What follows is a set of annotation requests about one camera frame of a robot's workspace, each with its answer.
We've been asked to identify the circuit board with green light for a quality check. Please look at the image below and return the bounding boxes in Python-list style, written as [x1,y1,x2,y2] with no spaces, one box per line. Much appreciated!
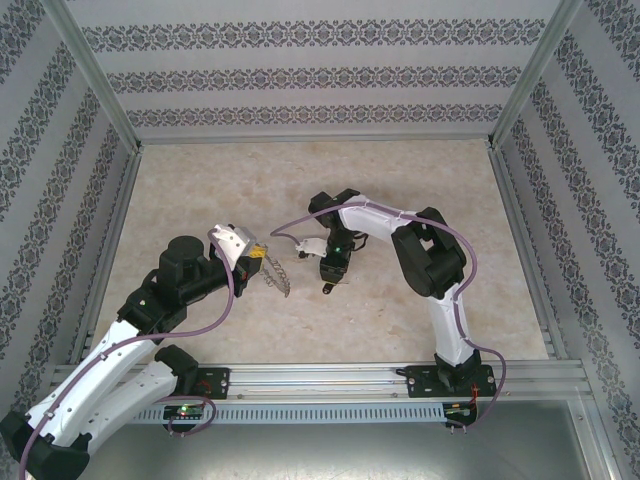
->
[163,405,207,420]

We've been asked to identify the grey sheet metal panel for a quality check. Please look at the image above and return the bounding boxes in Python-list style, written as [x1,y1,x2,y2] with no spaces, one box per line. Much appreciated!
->
[47,394,619,480]

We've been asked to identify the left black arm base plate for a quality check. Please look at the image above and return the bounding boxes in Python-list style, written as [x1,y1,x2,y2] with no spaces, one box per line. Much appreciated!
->
[169,366,232,402]

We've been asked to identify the aluminium frame post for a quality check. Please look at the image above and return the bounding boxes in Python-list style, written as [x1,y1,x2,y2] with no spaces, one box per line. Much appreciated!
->
[42,0,145,151]
[485,0,585,151]

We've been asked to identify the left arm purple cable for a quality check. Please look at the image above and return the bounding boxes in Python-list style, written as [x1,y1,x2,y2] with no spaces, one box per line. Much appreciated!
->
[17,234,251,480]

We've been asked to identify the aluminium side frame rail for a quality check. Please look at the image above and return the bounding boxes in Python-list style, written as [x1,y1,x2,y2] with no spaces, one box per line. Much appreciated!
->
[74,144,145,369]
[487,144,569,361]

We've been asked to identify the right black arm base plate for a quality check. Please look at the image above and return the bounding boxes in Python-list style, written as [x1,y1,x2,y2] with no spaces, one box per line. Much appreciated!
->
[396,364,496,400]

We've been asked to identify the slotted grey cable duct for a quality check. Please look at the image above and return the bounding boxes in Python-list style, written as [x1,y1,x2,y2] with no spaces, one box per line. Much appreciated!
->
[129,402,447,425]

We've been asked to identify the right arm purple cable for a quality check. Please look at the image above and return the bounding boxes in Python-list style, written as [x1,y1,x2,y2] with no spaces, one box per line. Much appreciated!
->
[269,204,507,434]

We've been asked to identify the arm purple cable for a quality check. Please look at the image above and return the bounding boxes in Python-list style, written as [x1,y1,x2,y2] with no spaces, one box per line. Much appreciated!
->
[17,234,251,480]
[269,204,507,434]

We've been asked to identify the aluminium mounting rail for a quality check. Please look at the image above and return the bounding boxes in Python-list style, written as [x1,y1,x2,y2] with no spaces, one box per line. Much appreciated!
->
[49,362,586,402]

